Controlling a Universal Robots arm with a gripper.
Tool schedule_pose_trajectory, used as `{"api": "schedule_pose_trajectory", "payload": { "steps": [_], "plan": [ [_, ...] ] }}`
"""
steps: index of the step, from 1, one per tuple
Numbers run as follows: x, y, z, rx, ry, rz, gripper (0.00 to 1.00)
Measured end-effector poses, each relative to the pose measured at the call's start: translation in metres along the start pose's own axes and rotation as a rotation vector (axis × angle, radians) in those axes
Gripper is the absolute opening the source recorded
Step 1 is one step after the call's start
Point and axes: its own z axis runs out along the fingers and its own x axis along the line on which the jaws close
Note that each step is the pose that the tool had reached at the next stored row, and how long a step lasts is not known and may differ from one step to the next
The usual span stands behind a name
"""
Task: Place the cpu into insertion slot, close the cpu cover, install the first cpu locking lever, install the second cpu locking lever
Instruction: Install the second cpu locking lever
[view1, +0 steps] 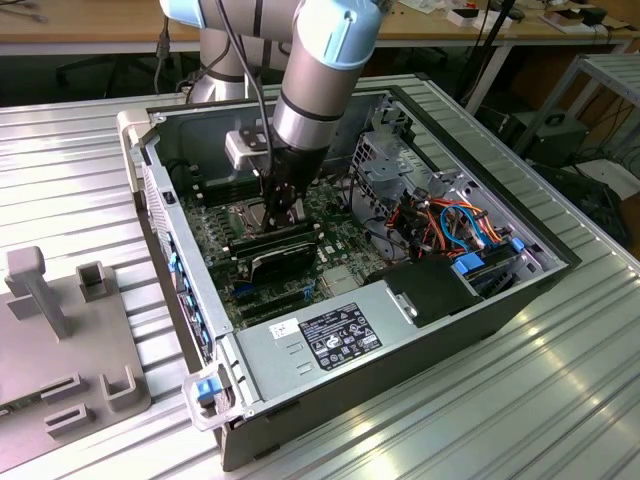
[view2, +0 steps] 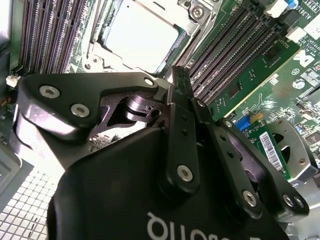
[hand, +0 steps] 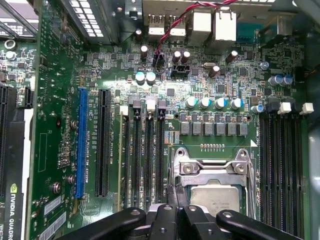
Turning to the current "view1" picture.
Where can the black drive bay cover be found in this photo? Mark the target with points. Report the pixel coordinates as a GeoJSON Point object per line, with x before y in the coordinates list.
{"type": "Point", "coordinates": [430, 292]}

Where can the silver metal drive cage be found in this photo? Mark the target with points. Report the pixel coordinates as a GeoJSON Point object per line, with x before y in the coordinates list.
{"type": "Point", "coordinates": [400, 185]}

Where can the blue case latch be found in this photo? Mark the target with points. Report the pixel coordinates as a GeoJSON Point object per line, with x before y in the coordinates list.
{"type": "Point", "coordinates": [207, 391]}

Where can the small black device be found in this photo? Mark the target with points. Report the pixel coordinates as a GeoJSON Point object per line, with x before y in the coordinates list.
{"type": "Point", "coordinates": [596, 15]}

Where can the silver CPU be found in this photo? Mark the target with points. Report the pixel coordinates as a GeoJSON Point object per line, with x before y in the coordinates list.
{"type": "Point", "coordinates": [256, 216]}

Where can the white cardboard box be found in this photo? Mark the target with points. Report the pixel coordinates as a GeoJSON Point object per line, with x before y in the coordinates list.
{"type": "Point", "coordinates": [500, 21]}

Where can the blue disk carrier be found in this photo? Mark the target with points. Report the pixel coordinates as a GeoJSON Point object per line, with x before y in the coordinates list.
{"type": "Point", "coordinates": [470, 263]}

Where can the black graphics card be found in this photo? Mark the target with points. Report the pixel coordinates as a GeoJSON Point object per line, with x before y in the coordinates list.
{"type": "Point", "coordinates": [282, 267]}

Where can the grey metal shelf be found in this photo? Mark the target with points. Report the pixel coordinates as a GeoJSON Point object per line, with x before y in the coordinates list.
{"type": "Point", "coordinates": [615, 67]}

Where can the green motherboard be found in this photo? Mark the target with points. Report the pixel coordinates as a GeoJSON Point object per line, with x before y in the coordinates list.
{"type": "Point", "coordinates": [335, 225]}

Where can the brown cardboard box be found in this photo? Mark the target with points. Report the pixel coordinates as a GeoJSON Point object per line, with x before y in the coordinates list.
{"type": "Point", "coordinates": [565, 22]}

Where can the small blue clip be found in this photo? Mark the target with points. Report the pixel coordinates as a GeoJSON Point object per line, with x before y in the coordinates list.
{"type": "Point", "coordinates": [517, 245]}

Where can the grey metal PC case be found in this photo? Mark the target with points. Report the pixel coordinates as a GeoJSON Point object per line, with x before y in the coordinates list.
{"type": "Point", "coordinates": [350, 400]}

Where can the blue card retention clip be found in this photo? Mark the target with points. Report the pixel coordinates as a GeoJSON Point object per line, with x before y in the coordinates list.
{"type": "Point", "coordinates": [186, 286]}
{"type": "Point", "coordinates": [198, 318]}
{"type": "Point", "coordinates": [173, 262]}

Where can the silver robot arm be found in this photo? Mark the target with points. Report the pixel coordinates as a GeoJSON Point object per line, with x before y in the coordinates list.
{"type": "Point", "coordinates": [310, 90]}

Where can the silver chipset heatsink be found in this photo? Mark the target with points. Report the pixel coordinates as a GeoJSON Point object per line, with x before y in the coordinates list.
{"type": "Point", "coordinates": [340, 280]}

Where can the black equipment case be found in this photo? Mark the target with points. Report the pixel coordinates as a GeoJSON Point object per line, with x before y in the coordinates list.
{"type": "Point", "coordinates": [555, 142]}

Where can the grey parts rack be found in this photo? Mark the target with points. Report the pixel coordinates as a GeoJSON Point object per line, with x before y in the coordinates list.
{"type": "Point", "coordinates": [95, 340]}

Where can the CPU socket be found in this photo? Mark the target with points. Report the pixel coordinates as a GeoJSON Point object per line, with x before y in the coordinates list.
{"type": "Point", "coordinates": [250, 232]}

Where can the black RAM slot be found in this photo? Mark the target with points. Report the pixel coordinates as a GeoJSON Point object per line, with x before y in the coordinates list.
{"type": "Point", "coordinates": [227, 192]}
{"type": "Point", "coordinates": [280, 247]}
{"type": "Point", "coordinates": [225, 181]}
{"type": "Point", "coordinates": [272, 237]}

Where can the grey power supply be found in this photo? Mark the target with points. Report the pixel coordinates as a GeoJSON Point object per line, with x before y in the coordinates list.
{"type": "Point", "coordinates": [280, 365]}

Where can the black expansion slot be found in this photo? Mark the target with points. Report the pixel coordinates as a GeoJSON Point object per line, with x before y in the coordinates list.
{"type": "Point", "coordinates": [272, 299]}
{"type": "Point", "coordinates": [277, 310]}

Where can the wooden desk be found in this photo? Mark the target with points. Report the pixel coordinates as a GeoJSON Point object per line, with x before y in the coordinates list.
{"type": "Point", "coordinates": [425, 30]}
{"type": "Point", "coordinates": [100, 25]}

